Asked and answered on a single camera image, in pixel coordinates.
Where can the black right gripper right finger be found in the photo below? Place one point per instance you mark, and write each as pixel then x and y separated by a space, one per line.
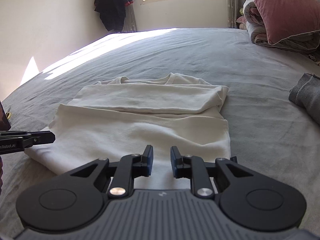
pixel 196 170

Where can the grey bed sheet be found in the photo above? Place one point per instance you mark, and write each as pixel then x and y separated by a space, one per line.
pixel 269 134

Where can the pink velvet pillow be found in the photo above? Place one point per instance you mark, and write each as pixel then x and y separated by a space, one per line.
pixel 288 18

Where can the grey patterned curtain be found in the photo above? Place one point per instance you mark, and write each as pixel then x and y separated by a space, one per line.
pixel 232 3

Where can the white Pooh sweatshirt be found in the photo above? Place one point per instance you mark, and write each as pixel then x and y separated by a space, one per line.
pixel 115 118

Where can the folded grey garment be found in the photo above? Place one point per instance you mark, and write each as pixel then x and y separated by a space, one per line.
pixel 306 94

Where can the dark hanging jacket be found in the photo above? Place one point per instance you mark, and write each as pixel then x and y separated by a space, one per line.
pixel 112 13

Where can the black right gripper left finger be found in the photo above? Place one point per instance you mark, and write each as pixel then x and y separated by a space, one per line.
pixel 116 179

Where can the folded grey pink quilt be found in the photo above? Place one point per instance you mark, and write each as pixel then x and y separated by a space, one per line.
pixel 254 24

